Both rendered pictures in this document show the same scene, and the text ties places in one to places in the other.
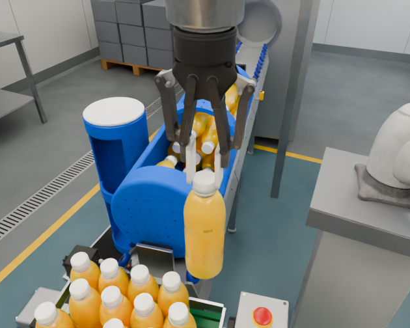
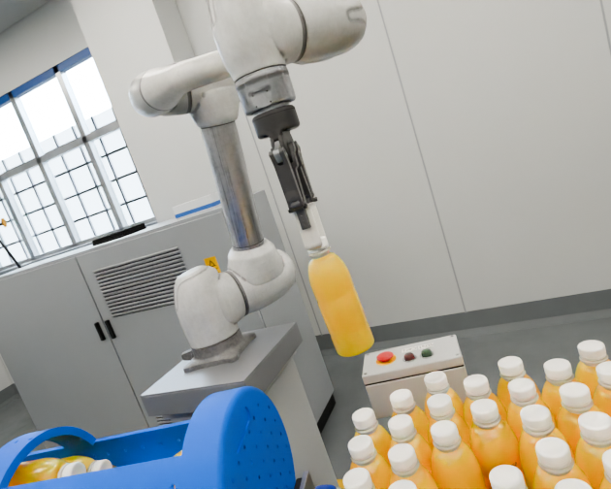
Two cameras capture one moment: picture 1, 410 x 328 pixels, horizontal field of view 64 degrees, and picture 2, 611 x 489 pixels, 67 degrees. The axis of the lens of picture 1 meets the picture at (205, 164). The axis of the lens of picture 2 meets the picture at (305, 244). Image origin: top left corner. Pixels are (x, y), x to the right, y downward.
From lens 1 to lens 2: 0.92 m
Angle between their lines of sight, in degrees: 84
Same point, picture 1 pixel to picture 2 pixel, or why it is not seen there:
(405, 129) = (206, 282)
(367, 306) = (312, 451)
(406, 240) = (285, 340)
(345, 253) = not seen: hidden behind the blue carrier
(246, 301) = (372, 371)
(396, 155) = (218, 305)
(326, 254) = not seen: hidden behind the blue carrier
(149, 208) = (250, 459)
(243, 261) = not seen: outside the picture
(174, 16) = (286, 92)
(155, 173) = (213, 406)
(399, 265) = (291, 380)
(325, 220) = (256, 381)
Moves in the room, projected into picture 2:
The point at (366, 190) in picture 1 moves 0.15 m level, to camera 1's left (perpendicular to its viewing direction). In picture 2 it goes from (228, 354) to (221, 377)
